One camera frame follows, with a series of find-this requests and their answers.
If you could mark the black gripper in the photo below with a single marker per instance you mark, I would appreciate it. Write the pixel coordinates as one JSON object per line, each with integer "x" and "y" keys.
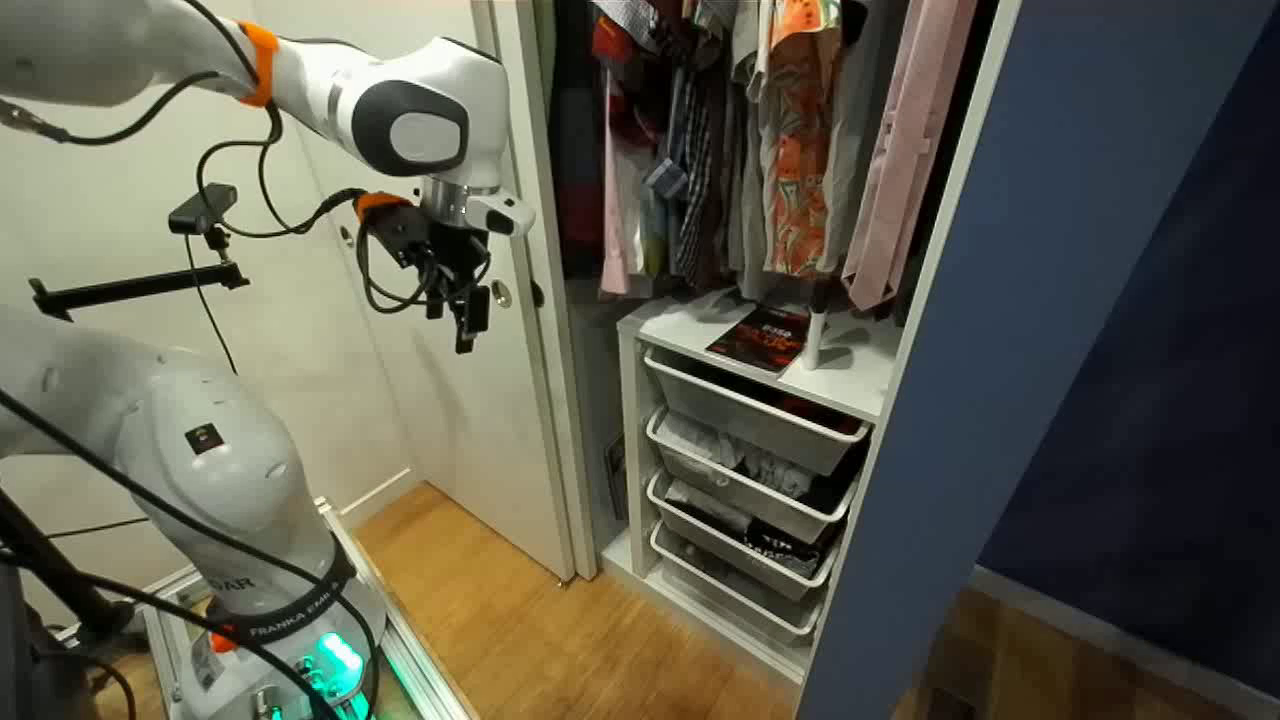
{"x": 427, "y": 243}

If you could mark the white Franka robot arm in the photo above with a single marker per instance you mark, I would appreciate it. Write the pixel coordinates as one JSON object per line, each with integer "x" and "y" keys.
{"x": 174, "y": 427}

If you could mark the white robot base cart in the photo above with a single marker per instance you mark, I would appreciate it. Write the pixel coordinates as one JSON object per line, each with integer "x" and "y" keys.
{"x": 334, "y": 664}

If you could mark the white drawer unit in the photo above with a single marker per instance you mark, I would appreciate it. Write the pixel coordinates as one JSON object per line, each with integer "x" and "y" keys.
{"x": 632, "y": 443}

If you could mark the white sliding closet door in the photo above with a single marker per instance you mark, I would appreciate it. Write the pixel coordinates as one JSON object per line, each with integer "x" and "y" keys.
{"x": 452, "y": 427}

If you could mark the orange wrist adapter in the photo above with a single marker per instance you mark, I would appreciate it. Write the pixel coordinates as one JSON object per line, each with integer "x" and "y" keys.
{"x": 382, "y": 201}

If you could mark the thin pink hanging garment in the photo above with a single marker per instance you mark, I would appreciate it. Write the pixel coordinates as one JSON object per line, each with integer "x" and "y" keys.
{"x": 614, "y": 201}

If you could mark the dark hanging garments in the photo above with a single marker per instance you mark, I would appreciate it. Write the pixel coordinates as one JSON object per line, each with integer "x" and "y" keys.
{"x": 694, "y": 160}

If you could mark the white folded cloth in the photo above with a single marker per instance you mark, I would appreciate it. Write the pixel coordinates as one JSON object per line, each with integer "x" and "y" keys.
{"x": 705, "y": 443}

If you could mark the red black magazine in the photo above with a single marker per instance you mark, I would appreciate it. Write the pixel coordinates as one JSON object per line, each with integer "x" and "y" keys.
{"x": 761, "y": 336}

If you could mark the black mounting bar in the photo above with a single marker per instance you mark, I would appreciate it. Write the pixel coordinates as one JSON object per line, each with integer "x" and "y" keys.
{"x": 134, "y": 286}

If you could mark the black white patterned cloth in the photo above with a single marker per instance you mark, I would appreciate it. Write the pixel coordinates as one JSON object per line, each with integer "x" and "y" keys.
{"x": 733, "y": 520}

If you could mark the grey cloth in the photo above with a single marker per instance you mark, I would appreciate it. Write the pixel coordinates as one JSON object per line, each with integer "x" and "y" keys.
{"x": 777, "y": 478}

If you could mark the orange patterned hanging shirt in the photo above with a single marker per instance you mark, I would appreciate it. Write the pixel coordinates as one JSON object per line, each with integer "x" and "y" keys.
{"x": 801, "y": 144}

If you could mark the small grey object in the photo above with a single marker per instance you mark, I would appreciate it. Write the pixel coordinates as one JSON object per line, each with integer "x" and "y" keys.
{"x": 832, "y": 354}

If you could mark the pink hanging shirt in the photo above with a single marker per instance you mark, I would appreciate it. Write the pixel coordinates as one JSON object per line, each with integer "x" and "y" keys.
{"x": 905, "y": 144}

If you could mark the black tripod leg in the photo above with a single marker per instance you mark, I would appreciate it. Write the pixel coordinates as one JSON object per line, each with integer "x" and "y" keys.
{"x": 54, "y": 574}

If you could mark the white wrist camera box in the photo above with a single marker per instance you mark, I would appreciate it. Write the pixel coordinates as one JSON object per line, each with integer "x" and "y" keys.
{"x": 504, "y": 215}

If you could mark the black camera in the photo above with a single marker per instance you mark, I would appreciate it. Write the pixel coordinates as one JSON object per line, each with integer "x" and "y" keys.
{"x": 202, "y": 209}

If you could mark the white wardrobe frame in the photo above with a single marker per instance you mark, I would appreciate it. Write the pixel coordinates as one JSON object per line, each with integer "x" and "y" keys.
{"x": 883, "y": 483}

